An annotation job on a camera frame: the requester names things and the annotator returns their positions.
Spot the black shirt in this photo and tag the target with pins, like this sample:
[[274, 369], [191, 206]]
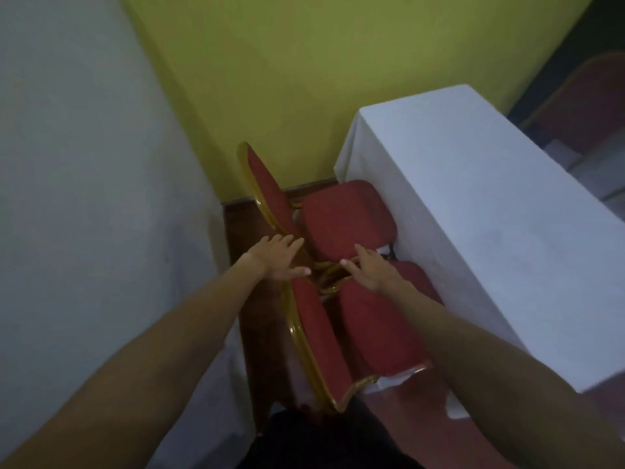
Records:
[[317, 444]]

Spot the table with white tablecloth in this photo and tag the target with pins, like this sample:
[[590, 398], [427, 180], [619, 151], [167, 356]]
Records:
[[488, 229]]

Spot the person's right forearm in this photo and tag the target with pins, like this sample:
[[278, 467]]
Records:
[[488, 376]]

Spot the person's right hand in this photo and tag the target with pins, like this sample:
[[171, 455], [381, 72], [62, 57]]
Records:
[[376, 275]]

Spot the person's left hand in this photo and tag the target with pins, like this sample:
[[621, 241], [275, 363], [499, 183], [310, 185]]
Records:
[[276, 258]]

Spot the red gold-framed chair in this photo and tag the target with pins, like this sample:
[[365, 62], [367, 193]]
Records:
[[386, 332], [586, 107], [346, 214]]

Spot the person's left forearm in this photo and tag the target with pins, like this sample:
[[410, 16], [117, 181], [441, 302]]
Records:
[[136, 376]]

